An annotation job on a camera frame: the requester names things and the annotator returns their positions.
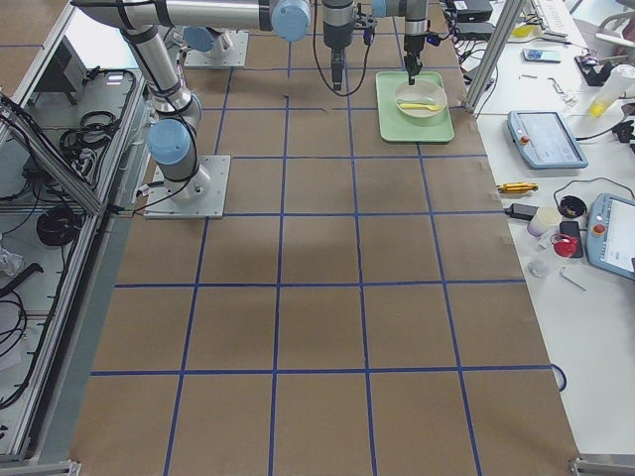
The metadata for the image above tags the spray bottle yellow liquid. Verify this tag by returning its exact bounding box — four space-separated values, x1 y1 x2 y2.
587 64 634 118

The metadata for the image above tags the yellow utility knife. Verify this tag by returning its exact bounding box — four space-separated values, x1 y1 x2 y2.
497 182 539 194

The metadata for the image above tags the near teach pendant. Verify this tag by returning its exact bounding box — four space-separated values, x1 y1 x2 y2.
586 193 635 281

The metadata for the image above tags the black bowl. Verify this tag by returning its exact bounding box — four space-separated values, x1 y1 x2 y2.
558 195 587 219

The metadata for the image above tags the black smartphone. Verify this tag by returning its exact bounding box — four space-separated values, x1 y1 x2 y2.
560 220 584 259

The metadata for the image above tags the white round plate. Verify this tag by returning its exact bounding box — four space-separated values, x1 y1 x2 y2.
395 80 447 118

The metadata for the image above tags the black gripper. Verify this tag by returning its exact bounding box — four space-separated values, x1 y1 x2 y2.
404 34 423 85
330 48 344 90

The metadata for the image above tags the far teach pendant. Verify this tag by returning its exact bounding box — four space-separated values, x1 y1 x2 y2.
507 111 588 170

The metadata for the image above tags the yellow plastic fork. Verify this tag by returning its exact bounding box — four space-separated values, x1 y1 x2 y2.
398 102 445 112

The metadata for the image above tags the red tape roll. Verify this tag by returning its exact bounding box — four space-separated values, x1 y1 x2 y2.
551 233 578 258

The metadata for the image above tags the black power adapter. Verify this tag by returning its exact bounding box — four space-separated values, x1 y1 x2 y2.
504 202 538 221

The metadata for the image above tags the aluminium frame post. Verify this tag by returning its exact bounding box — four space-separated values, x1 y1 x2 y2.
464 0 525 113

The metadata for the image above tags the teach pendant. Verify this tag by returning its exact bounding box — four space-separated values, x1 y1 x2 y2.
507 111 588 170
586 193 635 281

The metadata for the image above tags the allen key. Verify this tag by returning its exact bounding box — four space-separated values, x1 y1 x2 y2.
559 267 586 293

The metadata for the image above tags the white cup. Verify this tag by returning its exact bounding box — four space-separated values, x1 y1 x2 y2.
527 206 562 237

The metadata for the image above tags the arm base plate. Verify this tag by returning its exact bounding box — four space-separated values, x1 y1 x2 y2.
184 29 249 69
142 155 230 219

